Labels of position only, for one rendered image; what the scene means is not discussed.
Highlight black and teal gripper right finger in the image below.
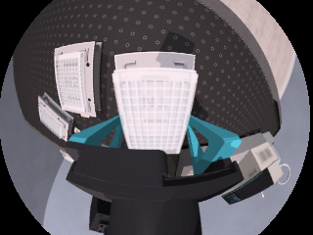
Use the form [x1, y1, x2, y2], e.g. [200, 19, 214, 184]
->
[187, 116, 242, 175]

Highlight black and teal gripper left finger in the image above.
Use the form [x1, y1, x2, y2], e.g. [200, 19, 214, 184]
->
[68, 116, 123, 148]

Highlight white multi-well plate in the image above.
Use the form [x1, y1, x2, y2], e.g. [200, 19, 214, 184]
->
[55, 51, 88, 113]
[112, 68, 198, 154]
[38, 104, 64, 139]

